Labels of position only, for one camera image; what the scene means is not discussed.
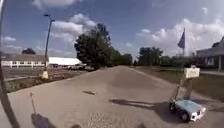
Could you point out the large group of trees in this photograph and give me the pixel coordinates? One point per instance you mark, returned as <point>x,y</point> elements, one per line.
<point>95,48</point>

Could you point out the vehicle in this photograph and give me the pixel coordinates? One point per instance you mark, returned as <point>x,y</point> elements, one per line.
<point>77,66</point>

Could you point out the row of distant trees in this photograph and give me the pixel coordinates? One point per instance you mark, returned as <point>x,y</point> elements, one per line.
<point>150,56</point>

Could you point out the grey concrete road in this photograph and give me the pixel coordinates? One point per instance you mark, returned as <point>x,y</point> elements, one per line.
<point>100,110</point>

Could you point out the white flat building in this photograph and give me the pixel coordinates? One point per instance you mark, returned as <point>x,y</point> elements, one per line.
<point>65,61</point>

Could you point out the street lamp pole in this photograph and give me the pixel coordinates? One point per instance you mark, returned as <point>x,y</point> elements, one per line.
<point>47,50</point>

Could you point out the flagpole with dark flag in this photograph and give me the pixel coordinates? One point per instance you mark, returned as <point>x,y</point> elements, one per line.
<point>182,41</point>

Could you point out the dry grass strip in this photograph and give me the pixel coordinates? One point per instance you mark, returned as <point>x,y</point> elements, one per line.
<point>36,81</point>

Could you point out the small distant tree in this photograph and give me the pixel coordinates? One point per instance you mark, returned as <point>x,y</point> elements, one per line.
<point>28,51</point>

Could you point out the small wheeled robot with sign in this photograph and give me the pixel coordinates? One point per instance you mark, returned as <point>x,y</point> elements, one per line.
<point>188,108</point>

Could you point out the long low building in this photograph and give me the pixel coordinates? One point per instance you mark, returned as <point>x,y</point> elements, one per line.
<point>23,58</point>

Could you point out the grey parking lot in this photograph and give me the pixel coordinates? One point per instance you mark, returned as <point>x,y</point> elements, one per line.
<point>23,71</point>

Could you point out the grass verge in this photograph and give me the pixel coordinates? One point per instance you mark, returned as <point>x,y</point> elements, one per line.
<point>206,85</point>

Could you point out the building with porch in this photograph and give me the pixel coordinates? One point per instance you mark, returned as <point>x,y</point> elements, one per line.
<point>213,56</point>

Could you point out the pale side path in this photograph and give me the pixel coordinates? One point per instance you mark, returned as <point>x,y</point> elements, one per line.
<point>213,72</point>

